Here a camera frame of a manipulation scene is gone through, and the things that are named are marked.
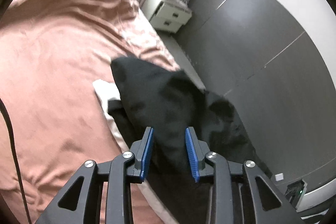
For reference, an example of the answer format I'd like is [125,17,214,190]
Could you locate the black trousers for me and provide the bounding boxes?
[110,57,271,223]

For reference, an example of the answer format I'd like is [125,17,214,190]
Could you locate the folded black garment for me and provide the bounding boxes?
[107,99,143,148]

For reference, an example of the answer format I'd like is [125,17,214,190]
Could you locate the terracotta bed sheet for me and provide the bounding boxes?
[1,0,179,223]

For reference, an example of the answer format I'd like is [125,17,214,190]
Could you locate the white bedside cabinet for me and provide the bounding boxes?
[141,0,193,34]

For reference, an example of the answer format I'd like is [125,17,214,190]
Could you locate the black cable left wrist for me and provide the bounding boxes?
[0,97,32,224]

